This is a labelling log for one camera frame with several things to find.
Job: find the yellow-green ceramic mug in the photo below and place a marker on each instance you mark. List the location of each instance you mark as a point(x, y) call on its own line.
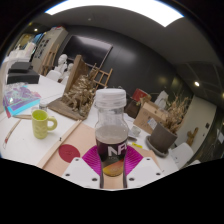
point(40, 125)

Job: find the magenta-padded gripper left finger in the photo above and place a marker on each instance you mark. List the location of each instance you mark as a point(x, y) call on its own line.
point(81, 171)

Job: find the short wooden stick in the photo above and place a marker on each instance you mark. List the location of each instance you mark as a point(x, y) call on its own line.
point(21, 116)

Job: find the brown cardboard box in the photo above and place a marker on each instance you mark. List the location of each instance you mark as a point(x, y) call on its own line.
point(148, 116)

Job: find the wooden easel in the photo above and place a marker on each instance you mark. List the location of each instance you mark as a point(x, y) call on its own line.
point(103, 75)
point(50, 60)

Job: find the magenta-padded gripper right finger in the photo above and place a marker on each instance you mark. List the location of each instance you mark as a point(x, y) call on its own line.
point(143, 170)

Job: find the red box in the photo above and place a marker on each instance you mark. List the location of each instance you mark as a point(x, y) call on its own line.
point(140, 94)

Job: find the small wooden figure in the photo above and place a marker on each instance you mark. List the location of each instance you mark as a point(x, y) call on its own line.
point(192, 136)

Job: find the flat round red coaster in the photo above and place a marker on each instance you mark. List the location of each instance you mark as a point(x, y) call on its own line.
point(69, 153)

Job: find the long wooden paintbrush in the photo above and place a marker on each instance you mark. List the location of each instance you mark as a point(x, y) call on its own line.
point(11, 133)

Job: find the brown wooden relief sculpture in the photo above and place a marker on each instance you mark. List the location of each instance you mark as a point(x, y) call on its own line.
point(78, 96)

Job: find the large black wall screen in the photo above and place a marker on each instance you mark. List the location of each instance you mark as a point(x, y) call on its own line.
point(88, 50)

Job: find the light wooden drawing board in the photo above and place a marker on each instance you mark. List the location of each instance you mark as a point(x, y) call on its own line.
point(80, 136)

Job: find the black flat box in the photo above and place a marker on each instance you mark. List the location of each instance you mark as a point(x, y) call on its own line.
point(20, 66)
point(23, 78)

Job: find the small glass jar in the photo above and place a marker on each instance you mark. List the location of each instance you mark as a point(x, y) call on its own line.
point(43, 106)

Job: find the long white ceiling light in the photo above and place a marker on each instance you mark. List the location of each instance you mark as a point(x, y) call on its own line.
point(133, 8)

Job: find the white plaster bust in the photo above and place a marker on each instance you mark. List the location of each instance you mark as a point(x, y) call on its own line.
point(69, 71)
point(61, 61)

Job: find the clear drink bottle white cap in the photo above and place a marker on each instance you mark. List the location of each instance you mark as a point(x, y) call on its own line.
point(111, 133)

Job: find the dried plant in grey pot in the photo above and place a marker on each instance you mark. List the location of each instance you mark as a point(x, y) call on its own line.
point(163, 136)

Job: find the white cabinet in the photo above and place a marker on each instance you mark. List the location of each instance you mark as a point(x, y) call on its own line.
point(50, 41)

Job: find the small yellow flat object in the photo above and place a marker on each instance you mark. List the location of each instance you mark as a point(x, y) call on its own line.
point(136, 145)

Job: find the small white cup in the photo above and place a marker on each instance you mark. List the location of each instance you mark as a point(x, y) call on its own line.
point(135, 130)

